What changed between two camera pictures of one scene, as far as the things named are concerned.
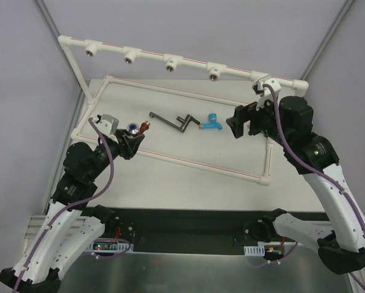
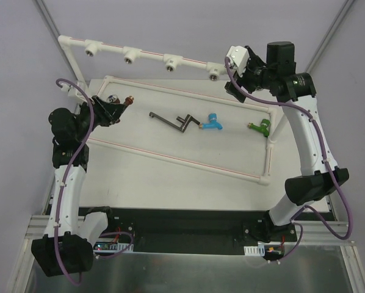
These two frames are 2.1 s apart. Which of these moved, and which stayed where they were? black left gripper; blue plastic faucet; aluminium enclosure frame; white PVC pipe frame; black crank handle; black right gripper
Moved: black left gripper; black right gripper
Stayed: white PVC pipe frame; blue plastic faucet; aluminium enclosure frame; black crank handle
